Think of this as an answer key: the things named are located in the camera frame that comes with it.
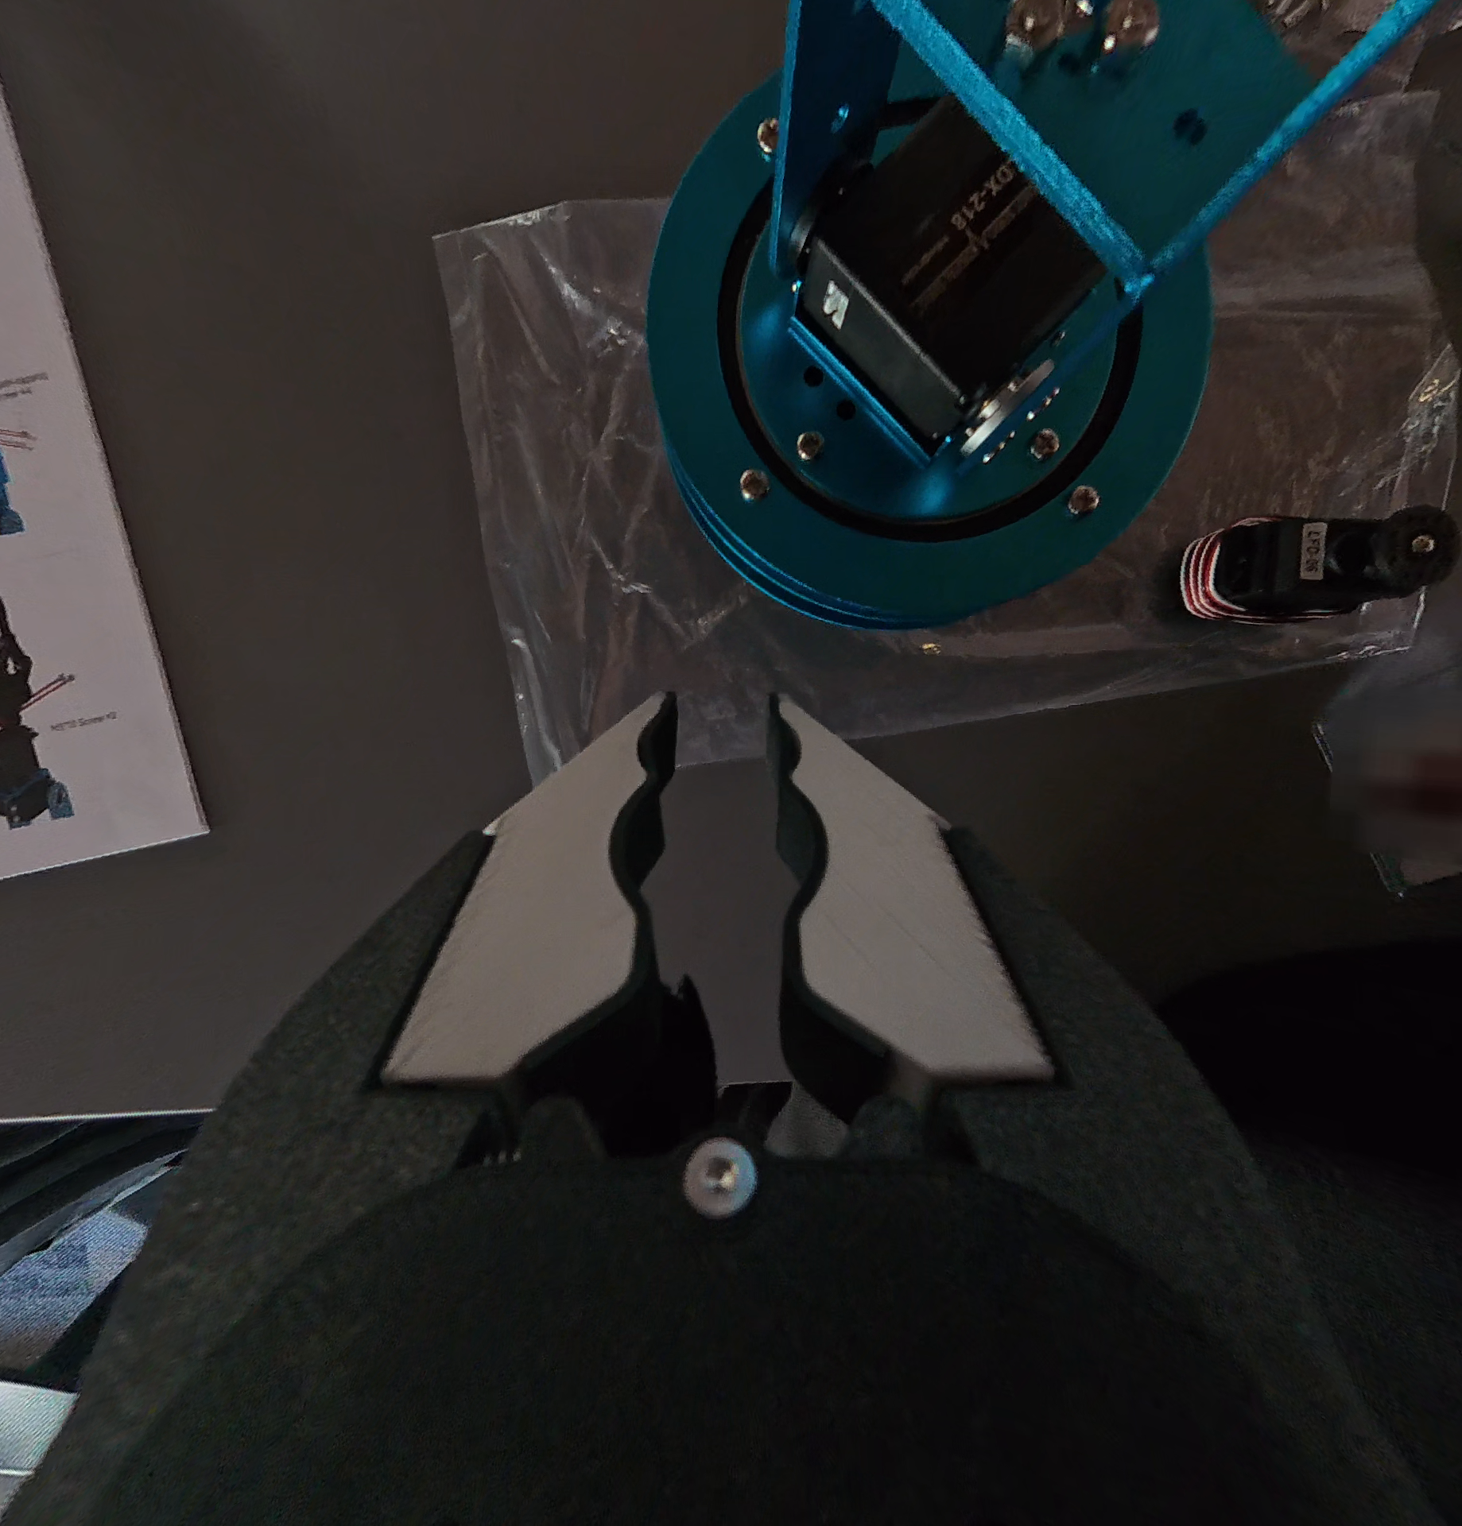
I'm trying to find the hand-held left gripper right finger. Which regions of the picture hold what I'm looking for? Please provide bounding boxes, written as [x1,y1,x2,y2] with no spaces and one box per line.
[765,691,1057,1088]

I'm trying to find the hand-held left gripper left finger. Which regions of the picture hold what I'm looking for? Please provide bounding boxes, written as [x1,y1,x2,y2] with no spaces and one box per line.
[379,688,682,1096]

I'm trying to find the blue toy robot arm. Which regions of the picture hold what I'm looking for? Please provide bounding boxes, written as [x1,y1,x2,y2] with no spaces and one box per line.
[651,0,1448,629]

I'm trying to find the white assembly instruction manual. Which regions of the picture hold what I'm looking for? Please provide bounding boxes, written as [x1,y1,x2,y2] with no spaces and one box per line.
[0,0,210,890]

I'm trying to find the dark grey desk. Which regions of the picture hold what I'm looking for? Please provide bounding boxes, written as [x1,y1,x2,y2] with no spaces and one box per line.
[0,0,1462,1128]

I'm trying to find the large clear plastic bag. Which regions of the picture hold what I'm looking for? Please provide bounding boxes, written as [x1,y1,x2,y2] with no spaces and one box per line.
[433,88,1462,777]

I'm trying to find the small black servo motor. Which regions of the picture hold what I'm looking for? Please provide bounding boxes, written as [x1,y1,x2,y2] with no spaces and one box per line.
[1181,502,1462,627]

